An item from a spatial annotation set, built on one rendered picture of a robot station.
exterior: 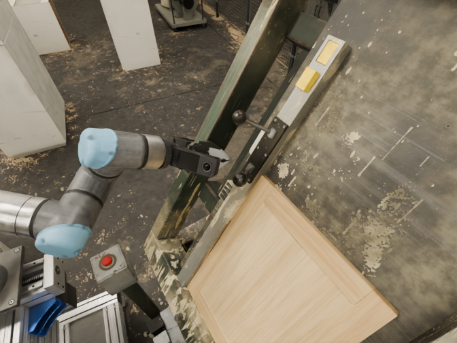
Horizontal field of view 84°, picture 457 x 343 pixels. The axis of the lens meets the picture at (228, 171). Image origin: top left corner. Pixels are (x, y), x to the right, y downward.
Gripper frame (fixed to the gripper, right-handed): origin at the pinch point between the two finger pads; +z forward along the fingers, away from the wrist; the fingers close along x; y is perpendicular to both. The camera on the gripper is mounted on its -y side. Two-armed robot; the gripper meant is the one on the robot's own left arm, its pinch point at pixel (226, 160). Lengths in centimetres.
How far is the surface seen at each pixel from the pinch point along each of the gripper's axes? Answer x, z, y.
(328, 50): -31.9, 8.2, -15.1
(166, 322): 75, 8, 18
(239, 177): 1.9, -3.3, -8.9
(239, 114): -12.7, -3.4, -3.3
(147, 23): -105, 122, 339
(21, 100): 23, -19, 254
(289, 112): -16.5, 8.1, -9.7
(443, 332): 13, 6, -53
